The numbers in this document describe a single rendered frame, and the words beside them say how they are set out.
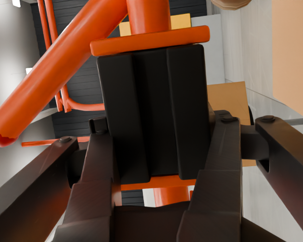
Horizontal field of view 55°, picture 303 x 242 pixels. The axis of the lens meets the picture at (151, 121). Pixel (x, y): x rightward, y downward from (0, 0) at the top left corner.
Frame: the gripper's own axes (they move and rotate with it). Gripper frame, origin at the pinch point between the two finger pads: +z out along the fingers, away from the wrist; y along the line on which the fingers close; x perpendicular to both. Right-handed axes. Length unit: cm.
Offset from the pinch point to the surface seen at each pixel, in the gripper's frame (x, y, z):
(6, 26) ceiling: 92, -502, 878
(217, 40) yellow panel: -24, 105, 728
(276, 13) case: 6.4, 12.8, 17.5
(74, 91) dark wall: -157, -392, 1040
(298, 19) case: 5.5, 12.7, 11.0
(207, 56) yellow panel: -60, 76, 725
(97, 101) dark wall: -202, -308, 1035
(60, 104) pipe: -148, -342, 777
